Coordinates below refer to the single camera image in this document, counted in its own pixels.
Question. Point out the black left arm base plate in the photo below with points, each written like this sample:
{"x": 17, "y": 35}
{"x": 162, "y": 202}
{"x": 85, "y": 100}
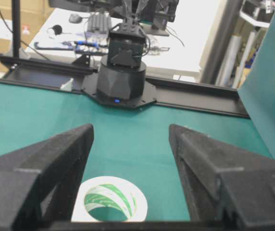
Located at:
{"x": 119, "y": 91}

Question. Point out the black aluminium frame rail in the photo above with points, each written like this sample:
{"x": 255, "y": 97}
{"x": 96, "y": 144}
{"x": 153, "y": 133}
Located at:
{"x": 42, "y": 74}

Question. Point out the white desk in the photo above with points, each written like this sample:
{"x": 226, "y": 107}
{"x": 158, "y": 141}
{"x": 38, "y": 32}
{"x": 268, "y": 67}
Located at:
{"x": 167, "y": 55}

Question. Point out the cardboard box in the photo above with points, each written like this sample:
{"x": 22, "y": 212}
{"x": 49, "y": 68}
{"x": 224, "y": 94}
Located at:
{"x": 33, "y": 14}

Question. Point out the white duct tape roll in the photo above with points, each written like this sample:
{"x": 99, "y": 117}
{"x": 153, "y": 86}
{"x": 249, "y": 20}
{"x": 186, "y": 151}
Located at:
{"x": 109, "y": 192}

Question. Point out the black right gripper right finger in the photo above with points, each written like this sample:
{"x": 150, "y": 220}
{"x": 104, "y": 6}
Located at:
{"x": 223, "y": 182}

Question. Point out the green backdrop sheet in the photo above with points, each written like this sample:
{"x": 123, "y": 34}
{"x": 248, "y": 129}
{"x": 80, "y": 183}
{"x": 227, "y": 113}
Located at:
{"x": 258, "y": 91}

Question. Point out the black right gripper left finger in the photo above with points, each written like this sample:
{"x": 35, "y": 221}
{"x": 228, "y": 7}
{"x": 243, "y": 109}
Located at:
{"x": 39, "y": 183}

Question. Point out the grey computer mouse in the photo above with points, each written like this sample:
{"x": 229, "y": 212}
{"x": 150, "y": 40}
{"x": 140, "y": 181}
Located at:
{"x": 75, "y": 18}

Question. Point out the black vertical stand pole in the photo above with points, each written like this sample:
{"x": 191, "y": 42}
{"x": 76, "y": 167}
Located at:
{"x": 16, "y": 38}

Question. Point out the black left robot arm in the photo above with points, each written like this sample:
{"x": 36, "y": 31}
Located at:
{"x": 128, "y": 43}

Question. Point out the green table cloth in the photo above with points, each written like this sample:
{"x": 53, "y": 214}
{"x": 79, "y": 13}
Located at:
{"x": 129, "y": 144}

